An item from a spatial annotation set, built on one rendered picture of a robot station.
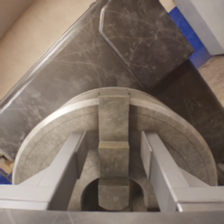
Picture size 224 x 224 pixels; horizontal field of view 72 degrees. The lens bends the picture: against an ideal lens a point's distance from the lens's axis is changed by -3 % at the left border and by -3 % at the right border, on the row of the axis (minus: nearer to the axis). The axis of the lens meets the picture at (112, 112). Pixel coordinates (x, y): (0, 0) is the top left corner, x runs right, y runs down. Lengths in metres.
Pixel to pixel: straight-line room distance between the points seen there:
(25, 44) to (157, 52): 3.96
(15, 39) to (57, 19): 1.04
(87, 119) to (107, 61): 0.22
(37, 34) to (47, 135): 3.93
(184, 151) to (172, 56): 0.19
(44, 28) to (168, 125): 3.94
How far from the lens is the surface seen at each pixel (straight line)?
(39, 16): 4.14
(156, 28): 0.32
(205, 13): 3.66
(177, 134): 0.18
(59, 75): 0.38
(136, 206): 0.23
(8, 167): 4.77
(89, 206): 0.23
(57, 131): 0.17
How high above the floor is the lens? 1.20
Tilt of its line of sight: 11 degrees down
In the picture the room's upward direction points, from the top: 42 degrees counter-clockwise
